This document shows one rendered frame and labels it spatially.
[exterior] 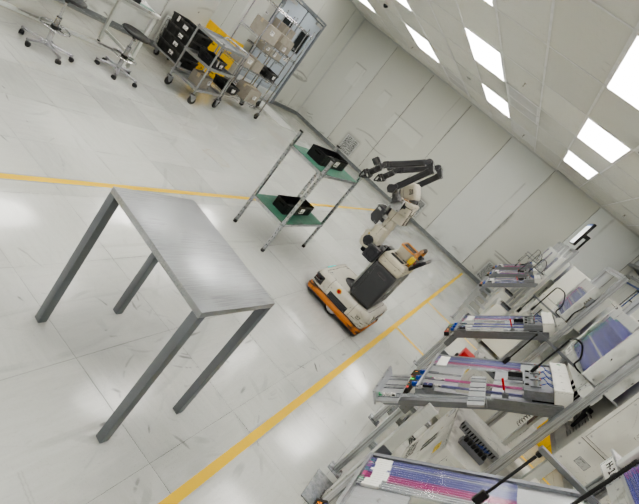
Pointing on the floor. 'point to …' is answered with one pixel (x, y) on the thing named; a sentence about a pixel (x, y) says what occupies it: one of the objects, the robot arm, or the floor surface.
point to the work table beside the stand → (181, 213)
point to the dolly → (172, 44)
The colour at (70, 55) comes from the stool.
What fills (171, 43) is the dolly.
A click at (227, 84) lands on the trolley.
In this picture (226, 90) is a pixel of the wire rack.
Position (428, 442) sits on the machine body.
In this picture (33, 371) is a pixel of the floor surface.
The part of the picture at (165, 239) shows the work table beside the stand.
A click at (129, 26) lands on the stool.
